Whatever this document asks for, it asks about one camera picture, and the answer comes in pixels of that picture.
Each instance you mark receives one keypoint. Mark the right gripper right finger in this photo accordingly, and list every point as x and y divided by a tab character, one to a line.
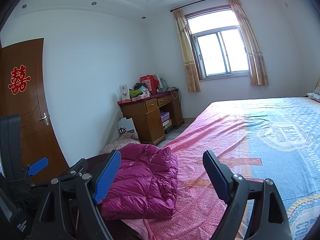
268	218

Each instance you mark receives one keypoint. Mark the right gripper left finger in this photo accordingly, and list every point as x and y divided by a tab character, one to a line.
74	197

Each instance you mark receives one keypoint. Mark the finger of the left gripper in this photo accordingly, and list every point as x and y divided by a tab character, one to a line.
37	167

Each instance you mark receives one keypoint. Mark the magenta puffer jacket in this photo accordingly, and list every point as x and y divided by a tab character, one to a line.
145	186

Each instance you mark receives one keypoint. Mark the pink and blue bed sheet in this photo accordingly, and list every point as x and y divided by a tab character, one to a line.
275	138

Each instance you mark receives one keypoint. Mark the brown wooden door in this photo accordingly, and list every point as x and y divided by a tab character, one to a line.
36	139

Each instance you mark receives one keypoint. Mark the red double happiness sticker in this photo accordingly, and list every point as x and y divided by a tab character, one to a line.
19	79

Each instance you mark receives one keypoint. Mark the pink quilted bundle on floor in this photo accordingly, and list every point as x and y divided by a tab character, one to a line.
123	140

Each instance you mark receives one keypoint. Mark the white paper bag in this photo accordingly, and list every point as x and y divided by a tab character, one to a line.
126	126

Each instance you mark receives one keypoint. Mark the white card box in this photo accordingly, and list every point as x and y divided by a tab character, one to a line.
125	92

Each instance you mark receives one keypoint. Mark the stacked boxes in desk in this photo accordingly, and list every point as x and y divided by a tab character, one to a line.
166	122

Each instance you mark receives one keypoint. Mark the green cloth on desk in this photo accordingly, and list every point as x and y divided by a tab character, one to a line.
135	93

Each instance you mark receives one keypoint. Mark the wooden desk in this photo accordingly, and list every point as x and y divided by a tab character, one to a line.
146	114

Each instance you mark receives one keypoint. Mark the patterned pillow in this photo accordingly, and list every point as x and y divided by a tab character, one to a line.
315	95

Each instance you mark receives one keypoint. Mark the right beige curtain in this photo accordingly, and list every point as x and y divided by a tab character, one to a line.
257	66

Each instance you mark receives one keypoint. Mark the beige curtain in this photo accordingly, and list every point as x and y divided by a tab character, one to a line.
257	66
191	65

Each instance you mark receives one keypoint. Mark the red gift bag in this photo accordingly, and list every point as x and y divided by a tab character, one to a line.
150	82

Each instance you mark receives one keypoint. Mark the window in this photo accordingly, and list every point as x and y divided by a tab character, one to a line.
218	43

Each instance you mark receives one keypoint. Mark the left beige curtain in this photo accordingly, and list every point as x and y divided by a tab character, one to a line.
191	65

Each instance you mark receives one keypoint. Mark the black curtain rod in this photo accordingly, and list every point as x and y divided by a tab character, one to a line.
186	5

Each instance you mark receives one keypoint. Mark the silver door handle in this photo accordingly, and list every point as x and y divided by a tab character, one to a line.
45	119

